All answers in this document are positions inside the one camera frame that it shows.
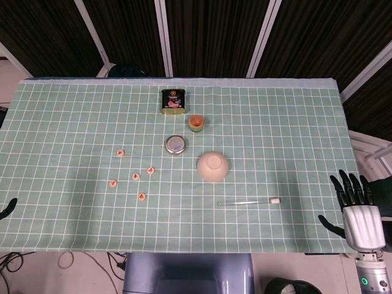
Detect white cable loop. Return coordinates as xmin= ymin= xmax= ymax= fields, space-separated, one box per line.
xmin=58 ymin=251 xmax=75 ymax=270

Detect white metal frame rack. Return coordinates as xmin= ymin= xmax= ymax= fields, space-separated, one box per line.
xmin=349 ymin=130 xmax=392 ymax=177

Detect white partition frame bar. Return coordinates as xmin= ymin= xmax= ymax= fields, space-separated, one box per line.
xmin=154 ymin=0 xmax=174 ymax=77
xmin=246 ymin=0 xmax=282 ymax=78
xmin=339 ymin=39 xmax=392 ymax=102
xmin=73 ymin=0 xmax=111 ymax=77
xmin=0 ymin=41 xmax=33 ymax=79

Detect beige upturned bowl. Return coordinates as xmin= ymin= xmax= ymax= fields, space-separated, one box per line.
xmin=196 ymin=151 xmax=230 ymax=183

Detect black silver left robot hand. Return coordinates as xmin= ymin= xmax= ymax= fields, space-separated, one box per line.
xmin=0 ymin=197 xmax=18 ymax=221

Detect glass test tube white stopper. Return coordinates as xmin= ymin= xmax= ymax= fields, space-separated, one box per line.
xmin=217 ymin=197 xmax=281 ymax=208

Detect black floor cables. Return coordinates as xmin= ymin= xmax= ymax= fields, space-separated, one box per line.
xmin=0 ymin=251 xmax=35 ymax=274

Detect black waste bin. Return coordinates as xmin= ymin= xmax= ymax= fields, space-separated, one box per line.
xmin=265 ymin=277 xmax=322 ymax=294

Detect black cable bundle with plug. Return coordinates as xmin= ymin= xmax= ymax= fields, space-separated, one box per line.
xmin=105 ymin=252 xmax=128 ymax=279

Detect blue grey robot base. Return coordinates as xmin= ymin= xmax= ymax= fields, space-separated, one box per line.
xmin=122 ymin=252 xmax=255 ymax=294

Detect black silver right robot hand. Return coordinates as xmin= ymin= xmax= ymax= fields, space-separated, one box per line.
xmin=317 ymin=169 xmax=386 ymax=254

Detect small orange jar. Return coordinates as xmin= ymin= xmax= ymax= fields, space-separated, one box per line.
xmin=188 ymin=114 xmax=205 ymax=134

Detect black luncheon meat tin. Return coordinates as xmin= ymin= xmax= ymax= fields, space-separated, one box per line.
xmin=160 ymin=88 xmax=187 ymax=116

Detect black chair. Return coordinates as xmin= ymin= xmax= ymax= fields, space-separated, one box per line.
xmin=107 ymin=63 xmax=148 ymax=78

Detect round metal tin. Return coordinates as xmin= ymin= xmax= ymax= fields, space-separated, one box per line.
xmin=164 ymin=135 xmax=188 ymax=156

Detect green checked tablecloth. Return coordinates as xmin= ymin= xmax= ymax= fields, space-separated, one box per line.
xmin=0 ymin=77 xmax=361 ymax=255

